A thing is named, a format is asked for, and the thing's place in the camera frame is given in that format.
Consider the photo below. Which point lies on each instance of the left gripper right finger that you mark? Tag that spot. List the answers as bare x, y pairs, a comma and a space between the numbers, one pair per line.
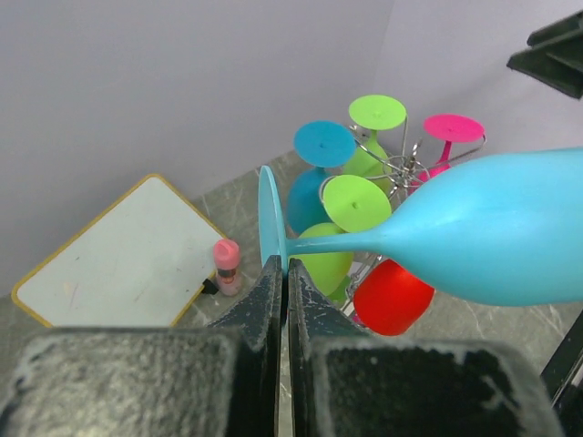
347, 381

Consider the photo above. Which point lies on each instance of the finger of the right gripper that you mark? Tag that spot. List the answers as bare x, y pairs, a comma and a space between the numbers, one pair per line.
554, 56

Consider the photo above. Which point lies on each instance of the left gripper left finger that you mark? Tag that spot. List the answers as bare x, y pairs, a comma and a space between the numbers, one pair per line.
220, 380

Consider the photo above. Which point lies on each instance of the red wine glass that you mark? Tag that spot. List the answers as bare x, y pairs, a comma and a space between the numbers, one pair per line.
390, 299

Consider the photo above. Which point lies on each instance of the pink wine glass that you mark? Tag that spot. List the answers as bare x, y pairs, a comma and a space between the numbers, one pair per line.
451, 129

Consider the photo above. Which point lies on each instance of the green wine glass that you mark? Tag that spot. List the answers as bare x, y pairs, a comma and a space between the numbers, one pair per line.
353, 204
375, 113

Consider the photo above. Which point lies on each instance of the blue wine glass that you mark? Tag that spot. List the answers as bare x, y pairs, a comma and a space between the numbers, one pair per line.
322, 144
501, 230

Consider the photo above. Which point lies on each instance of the chrome wine glass rack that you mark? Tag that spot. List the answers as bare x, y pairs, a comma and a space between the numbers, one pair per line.
399, 168

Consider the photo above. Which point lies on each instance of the small pink bottle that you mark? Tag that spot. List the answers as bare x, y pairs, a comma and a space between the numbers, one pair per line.
226, 255

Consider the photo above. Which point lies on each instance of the small whiteboard with wooden frame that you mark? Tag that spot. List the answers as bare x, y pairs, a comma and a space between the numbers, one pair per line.
141, 263

